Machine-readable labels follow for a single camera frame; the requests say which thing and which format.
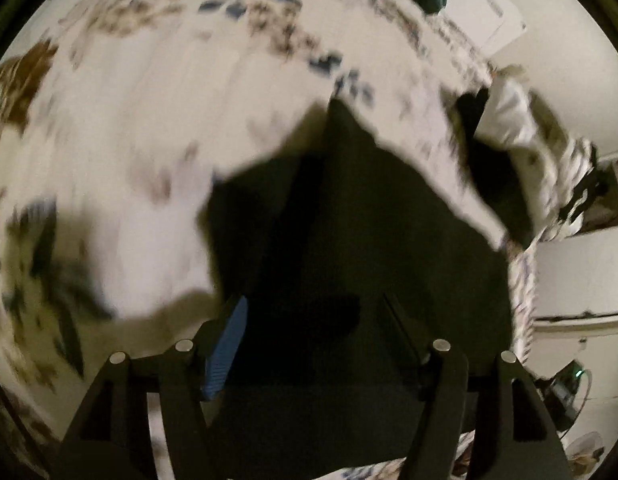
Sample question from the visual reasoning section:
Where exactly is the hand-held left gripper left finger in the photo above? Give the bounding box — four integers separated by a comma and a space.
49, 295, 250, 480

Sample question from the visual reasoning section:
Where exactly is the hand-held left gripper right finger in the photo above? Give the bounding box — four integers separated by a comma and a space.
381, 294, 575, 480

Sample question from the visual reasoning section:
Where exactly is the black sweater with lion print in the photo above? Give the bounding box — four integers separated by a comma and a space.
199, 97, 515, 480

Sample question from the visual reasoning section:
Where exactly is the white and black jacket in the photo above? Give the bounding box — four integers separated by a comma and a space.
554, 137, 610, 236

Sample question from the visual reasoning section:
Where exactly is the floral bed blanket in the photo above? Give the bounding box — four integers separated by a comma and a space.
0, 0, 540, 480

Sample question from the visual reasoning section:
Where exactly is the white bed headboard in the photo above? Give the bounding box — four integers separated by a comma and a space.
441, 0, 527, 56

